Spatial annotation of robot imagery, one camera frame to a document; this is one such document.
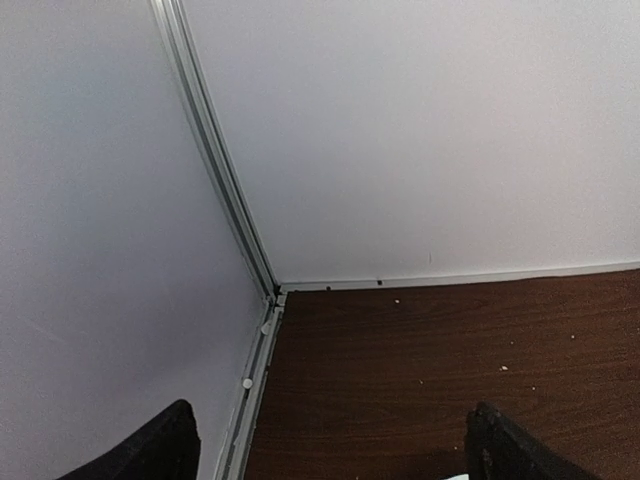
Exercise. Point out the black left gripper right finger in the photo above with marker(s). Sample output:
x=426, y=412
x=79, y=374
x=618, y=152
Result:
x=499, y=448

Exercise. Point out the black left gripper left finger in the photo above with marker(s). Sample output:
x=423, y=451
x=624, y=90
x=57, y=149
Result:
x=166, y=447

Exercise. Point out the aluminium corner frame post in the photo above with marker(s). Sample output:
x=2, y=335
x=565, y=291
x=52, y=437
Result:
x=181, y=51

